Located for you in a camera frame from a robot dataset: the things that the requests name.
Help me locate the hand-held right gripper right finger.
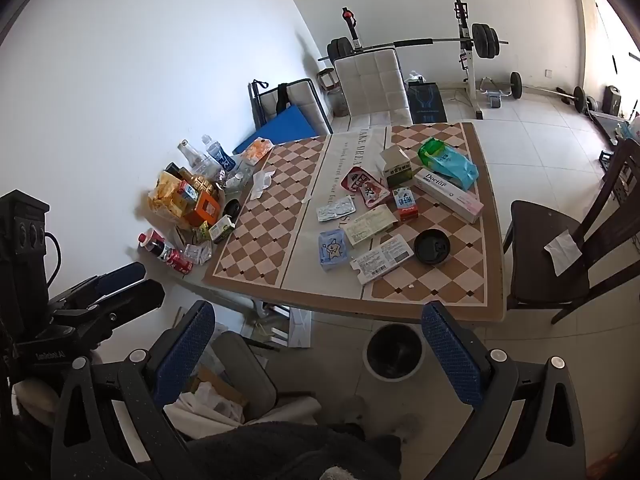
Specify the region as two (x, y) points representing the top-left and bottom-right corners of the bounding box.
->
(421, 301), (587, 480)

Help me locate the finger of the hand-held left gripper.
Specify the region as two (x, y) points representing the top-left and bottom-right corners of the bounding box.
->
(50, 279), (167, 334)
(50, 262), (147, 307)

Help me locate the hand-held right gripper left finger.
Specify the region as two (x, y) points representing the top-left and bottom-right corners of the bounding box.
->
(50, 300), (217, 480)

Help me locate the red snack packet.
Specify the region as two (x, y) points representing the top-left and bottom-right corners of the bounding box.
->
(341, 166), (391, 207)

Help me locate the black trash bin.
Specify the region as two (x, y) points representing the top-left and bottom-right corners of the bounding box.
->
(362, 324), (426, 381)

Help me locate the beige table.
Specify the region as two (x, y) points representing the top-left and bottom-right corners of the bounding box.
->
(137, 121), (506, 323)

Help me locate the red cola bottle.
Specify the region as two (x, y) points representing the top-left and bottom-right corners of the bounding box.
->
(138, 228), (193, 275)

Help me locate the grey seat cushion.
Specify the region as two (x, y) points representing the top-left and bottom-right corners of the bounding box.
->
(200, 330), (278, 421)

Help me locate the crumpled clear wrapper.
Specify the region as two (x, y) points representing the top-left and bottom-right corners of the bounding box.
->
(184, 240), (213, 265)

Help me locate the pile of snacks and bottles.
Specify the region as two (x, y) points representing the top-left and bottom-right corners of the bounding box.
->
(146, 162), (223, 233)

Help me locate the orange box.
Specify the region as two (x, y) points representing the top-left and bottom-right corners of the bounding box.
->
(187, 187), (222, 226)

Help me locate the green white drink carton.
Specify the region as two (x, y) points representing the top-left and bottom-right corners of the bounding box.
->
(209, 215), (236, 244)

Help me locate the black round lid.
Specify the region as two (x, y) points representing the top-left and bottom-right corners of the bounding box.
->
(413, 229), (453, 264)

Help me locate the flat white printed box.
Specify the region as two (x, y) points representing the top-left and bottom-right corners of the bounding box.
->
(352, 234), (415, 285)

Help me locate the dark wooden chair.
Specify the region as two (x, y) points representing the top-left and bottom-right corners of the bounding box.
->
(502, 137), (640, 326)

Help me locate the clear glass bottle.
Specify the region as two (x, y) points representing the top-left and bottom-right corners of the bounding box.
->
(178, 139), (216, 178)

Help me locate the crumpled clear plastic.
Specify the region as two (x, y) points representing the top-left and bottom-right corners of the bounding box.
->
(220, 167), (251, 191)

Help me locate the white tissue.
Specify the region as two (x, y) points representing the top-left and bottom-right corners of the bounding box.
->
(544, 230), (581, 276)
(250, 169), (277, 201)

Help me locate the blue label plastic bottle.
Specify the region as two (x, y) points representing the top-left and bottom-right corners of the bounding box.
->
(201, 134), (237, 173)

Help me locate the beige paper packet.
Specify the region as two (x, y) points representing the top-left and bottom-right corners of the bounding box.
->
(342, 204), (398, 247)

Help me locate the blue star packet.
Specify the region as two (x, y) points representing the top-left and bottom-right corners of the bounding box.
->
(318, 228), (349, 272)

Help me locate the white pink toothpaste box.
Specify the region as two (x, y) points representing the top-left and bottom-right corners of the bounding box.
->
(413, 169), (485, 224)

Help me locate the small red blue box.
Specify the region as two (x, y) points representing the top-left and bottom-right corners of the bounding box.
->
(391, 185), (420, 222)

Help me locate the checked tablecloth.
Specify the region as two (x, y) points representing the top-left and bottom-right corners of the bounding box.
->
(202, 121), (493, 306)

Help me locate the orange packet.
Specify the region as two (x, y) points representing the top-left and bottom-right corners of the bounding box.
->
(243, 137), (275, 163)

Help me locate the silver blister pack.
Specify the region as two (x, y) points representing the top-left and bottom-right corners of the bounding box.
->
(316, 196), (357, 222)

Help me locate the white green medicine box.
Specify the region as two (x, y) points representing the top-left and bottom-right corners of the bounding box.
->
(376, 145), (415, 188)

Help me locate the green blue plastic bag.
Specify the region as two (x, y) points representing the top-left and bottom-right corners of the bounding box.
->
(417, 137), (480, 191)

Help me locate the blue mat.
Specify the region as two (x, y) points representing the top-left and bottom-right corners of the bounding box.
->
(232, 105), (321, 156)

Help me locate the folding bed grey mattress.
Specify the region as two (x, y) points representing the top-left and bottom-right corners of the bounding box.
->
(247, 79), (333, 136)

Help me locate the black paper bag blue print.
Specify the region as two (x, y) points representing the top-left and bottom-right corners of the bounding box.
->
(406, 82), (448, 123)

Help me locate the curl barbell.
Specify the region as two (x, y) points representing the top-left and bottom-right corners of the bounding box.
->
(477, 72), (587, 113)

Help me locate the small brown stool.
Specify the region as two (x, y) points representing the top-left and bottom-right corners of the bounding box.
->
(317, 67), (343, 96)

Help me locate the white padded chair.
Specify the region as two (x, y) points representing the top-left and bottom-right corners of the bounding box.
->
(332, 47), (413, 133)

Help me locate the black cable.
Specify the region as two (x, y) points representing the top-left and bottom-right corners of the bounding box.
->
(44, 231), (62, 283)

